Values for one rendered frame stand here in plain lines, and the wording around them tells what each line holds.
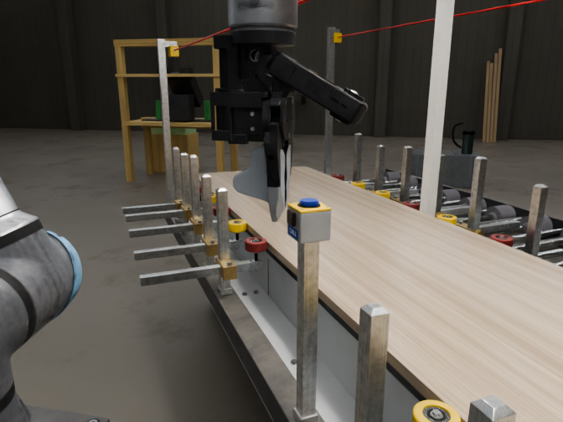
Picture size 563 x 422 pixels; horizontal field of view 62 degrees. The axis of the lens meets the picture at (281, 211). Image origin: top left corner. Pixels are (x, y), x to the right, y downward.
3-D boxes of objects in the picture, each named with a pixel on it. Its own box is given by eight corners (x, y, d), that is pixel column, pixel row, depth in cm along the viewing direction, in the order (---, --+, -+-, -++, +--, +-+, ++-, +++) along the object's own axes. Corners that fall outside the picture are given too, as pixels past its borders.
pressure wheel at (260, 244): (252, 263, 180) (251, 234, 177) (271, 266, 176) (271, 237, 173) (241, 270, 173) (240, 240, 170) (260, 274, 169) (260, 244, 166)
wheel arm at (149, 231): (130, 239, 203) (129, 230, 202) (129, 237, 206) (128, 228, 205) (227, 229, 218) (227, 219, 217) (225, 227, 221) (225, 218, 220)
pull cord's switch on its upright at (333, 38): (327, 195, 328) (332, 26, 299) (322, 192, 336) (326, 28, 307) (338, 194, 331) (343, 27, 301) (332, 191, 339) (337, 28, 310)
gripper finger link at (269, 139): (271, 181, 55) (271, 105, 53) (286, 181, 55) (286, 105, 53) (261, 189, 51) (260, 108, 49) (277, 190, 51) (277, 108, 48)
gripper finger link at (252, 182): (238, 218, 57) (235, 142, 55) (285, 221, 56) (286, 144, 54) (229, 225, 54) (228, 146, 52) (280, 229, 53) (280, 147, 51)
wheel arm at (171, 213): (126, 223, 226) (125, 215, 224) (125, 222, 229) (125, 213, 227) (214, 214, 241) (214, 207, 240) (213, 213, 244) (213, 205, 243)
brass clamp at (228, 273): (222, 280, 165) (221, 268, 164) (213, 267, 177) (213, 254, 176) (239, 278, 167) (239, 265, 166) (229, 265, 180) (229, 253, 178)
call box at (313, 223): (299, 248, 94) (300, 210, 92) (286, 237, 100) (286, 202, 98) (331, 244, 97) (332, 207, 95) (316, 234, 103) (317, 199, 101)
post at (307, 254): (300, 428, 107) (302, 242, 96) (292, 414, 112) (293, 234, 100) (318, 423, 109) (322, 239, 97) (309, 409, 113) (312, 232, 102)
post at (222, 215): (222, 313, 177) (217, 188, 164) (219, 309, 180) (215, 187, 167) (231, 311, 178) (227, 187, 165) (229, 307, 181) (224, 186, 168)
